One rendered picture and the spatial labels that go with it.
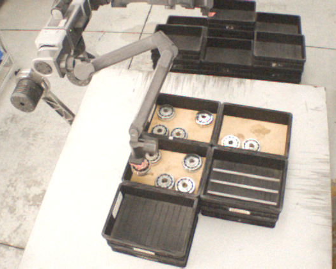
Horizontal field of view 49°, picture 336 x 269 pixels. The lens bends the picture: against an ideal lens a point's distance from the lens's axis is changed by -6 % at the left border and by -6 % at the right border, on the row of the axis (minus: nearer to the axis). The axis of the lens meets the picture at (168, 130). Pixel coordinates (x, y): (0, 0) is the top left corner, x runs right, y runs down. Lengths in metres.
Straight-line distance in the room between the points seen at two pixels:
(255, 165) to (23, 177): 1.98
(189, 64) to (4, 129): 1.78
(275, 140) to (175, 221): 0.71
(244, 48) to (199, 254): 1.88
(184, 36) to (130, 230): 1.84
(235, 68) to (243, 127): 0.96
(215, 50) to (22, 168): 1.90
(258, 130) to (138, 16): 2.53
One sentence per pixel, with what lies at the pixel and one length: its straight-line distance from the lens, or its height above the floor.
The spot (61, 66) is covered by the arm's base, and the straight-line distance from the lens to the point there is 1.75.
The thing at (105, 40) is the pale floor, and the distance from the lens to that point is 4.14.
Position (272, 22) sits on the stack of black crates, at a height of 0.38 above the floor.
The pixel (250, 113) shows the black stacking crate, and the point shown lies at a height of 0.88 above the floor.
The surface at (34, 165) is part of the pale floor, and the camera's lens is 3.35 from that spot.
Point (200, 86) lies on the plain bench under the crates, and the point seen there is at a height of 0.70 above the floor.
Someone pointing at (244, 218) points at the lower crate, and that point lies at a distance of 2.01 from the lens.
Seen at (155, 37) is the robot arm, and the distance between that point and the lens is 1.58.
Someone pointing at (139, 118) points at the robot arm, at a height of 1.28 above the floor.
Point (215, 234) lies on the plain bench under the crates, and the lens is 2.03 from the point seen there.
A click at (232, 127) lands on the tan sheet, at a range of 2.20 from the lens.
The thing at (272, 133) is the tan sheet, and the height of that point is 0.83.
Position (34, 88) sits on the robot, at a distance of 2.51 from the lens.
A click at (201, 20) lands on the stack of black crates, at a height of 0.34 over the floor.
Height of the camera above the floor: 2.60
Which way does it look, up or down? 54 degrees down
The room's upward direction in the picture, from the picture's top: 9 degrees counter-clockwise
